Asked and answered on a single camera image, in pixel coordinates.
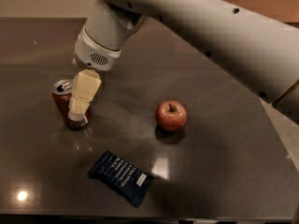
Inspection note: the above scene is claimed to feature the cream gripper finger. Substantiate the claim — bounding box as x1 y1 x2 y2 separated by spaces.
68 69 102 121

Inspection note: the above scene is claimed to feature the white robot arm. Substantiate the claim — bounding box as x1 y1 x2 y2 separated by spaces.
74 0 299 121

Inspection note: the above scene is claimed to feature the dark blue snack bar wrapper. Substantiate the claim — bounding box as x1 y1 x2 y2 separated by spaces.
88 151 154 207

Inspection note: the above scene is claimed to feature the red coke can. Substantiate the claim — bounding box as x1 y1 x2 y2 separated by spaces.
52 79 90 130

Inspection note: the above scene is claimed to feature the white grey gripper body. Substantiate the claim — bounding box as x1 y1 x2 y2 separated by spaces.
74 0 148 72

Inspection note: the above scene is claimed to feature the red apple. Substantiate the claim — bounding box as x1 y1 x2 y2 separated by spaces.
155 101 187 133

